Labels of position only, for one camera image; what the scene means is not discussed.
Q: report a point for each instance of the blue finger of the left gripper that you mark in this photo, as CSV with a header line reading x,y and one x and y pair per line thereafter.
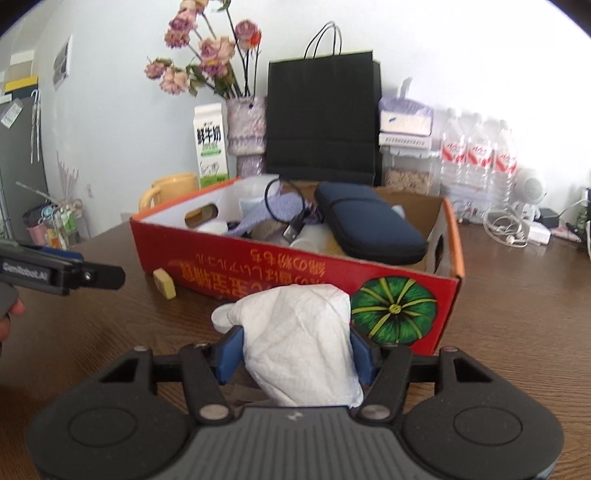
x,y
70,255

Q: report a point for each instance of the middle water bottle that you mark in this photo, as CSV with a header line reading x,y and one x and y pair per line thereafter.
x,y
479,159

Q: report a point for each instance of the white green milk carton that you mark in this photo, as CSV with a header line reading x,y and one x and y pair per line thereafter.
x,y
212,164

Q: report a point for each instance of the purple textured vase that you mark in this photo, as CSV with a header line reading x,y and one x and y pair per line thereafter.
x,y
246,119

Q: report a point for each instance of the white flat box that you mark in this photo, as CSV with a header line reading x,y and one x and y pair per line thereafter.
x,y
405,141

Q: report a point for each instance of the white robot figurine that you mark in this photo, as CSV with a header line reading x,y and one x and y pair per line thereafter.
x,y
527,193

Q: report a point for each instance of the white tissue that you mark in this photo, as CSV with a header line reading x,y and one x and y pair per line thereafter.
x,y
297,345

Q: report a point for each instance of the dried pink rose bouquet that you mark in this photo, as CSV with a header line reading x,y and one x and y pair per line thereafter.
x,y
225,64

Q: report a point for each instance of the right water bottle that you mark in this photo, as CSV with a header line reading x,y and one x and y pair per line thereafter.
x,y
504,165

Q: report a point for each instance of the person left hand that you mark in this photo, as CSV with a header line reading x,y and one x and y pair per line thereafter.
x,y
16,310

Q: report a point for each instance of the yellow ceramic mug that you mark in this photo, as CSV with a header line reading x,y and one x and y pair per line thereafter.
x,y
168,188

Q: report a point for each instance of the purple tissue pack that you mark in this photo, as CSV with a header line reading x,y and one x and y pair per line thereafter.
x,y
402,115

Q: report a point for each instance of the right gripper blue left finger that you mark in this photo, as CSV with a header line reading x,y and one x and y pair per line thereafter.
x,y
227,354

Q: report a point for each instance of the black power adapter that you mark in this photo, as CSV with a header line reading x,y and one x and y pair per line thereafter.
x,y
549,218

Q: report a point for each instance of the wire storage rack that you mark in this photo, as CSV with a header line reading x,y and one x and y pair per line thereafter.
x,y
57,226

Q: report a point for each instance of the grey refrigerator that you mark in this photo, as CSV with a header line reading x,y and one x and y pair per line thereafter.
x,y
23,181

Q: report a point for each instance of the water bottle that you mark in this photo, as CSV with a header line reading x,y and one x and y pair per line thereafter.
x,y
453,153
479,159
504,165

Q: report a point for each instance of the left water bottle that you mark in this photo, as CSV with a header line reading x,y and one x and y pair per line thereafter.
x,y
453,153

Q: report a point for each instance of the purple fabric pouch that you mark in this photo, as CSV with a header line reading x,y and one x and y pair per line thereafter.
x,y
289,210

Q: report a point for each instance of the large white ribbed lid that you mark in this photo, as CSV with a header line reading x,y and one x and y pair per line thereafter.
x,y
214,227

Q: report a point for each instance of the yellow eraser block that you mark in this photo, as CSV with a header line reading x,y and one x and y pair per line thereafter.
x,y
164,283

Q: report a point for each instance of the black paper shopping bag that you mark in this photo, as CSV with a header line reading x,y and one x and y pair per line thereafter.
x,y
322,113

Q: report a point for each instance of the dark blue zip case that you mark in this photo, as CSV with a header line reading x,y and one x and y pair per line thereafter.
x,y
366,227

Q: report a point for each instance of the clear seed container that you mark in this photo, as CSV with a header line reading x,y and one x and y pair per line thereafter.
x,y
411,170

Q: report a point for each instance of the red orange cardboard box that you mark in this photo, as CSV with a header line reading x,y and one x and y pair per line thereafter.
x,y
409,305

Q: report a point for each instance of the white charger adapter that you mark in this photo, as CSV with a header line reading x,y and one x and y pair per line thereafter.
x,y
538,234

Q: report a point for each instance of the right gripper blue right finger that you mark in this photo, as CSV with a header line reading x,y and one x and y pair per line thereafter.
x,y
367,357

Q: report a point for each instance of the small white bottle cap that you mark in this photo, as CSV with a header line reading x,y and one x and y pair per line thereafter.
x,y
225,317

